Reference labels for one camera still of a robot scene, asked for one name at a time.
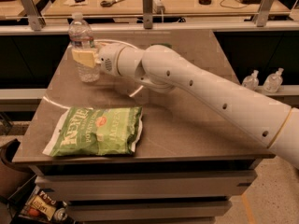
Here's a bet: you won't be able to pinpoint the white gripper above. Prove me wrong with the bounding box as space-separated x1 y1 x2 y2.
72 43 125 77

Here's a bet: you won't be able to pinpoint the clear plastic water bottle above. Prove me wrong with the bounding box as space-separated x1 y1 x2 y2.
68 12 100 83

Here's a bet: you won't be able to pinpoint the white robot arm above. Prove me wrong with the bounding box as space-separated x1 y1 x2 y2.
72 43 299 168

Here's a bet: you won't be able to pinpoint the clear sanitizer bottle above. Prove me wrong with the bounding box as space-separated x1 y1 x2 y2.
242 70 259 91
263 68 284 93

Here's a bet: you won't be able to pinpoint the green yellow sponge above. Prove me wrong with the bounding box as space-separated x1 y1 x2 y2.
150 43 172 49

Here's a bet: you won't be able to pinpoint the green jalapeno chips bag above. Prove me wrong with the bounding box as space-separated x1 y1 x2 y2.
43 106 143 157

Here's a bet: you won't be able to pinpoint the brown round bin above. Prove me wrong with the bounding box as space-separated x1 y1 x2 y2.
0 139 34 200

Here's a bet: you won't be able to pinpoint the snack box on floor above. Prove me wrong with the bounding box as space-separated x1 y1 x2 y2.
21 187 68 224

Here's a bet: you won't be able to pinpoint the grey table drawer unit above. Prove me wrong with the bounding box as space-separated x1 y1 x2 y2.
36 168 257 224

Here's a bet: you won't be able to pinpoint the black handled scissors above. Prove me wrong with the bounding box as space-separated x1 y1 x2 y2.
100 0 125 7

